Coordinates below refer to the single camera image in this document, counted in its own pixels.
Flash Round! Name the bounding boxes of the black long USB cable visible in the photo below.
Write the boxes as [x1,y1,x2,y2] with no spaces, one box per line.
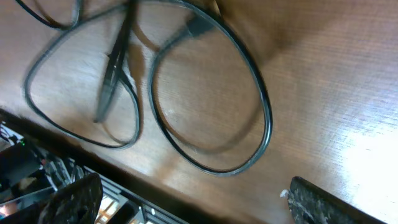
[14,0,144,150]

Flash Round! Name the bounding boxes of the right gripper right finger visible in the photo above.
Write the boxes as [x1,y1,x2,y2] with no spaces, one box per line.
[280,176,383,224]

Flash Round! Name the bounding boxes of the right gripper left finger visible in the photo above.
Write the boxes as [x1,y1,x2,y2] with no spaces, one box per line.
[38,173,103,224]

